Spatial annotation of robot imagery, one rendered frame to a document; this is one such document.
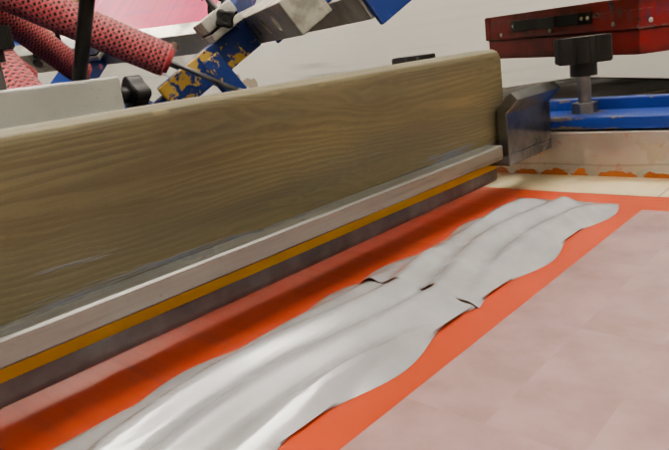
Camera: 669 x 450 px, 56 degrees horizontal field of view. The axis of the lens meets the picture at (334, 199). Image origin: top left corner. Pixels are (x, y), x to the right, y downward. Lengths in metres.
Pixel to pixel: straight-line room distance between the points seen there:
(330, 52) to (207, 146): 2.76
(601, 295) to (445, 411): 0.11
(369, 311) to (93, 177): 0.13
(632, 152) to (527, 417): 0.33
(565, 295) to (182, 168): 0.18
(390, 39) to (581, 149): 2.31
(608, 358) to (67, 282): 0.20
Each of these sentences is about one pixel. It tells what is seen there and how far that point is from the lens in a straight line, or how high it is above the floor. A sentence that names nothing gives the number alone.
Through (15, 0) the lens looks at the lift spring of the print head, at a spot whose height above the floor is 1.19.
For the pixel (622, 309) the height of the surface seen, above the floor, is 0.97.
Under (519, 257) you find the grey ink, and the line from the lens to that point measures 0.34.
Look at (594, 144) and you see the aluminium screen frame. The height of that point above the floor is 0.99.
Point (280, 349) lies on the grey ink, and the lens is 0.26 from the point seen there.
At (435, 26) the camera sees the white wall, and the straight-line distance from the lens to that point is 2.67.
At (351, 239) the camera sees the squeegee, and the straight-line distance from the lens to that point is 0.37.
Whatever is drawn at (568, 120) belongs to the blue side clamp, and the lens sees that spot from 0.52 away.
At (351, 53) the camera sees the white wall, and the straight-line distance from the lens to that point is 2.94.
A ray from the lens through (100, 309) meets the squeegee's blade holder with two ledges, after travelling 0.25.
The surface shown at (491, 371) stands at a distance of 0.24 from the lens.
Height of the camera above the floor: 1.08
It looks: 14 degrees down
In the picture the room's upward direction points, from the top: 7 degrees counter-clockwise
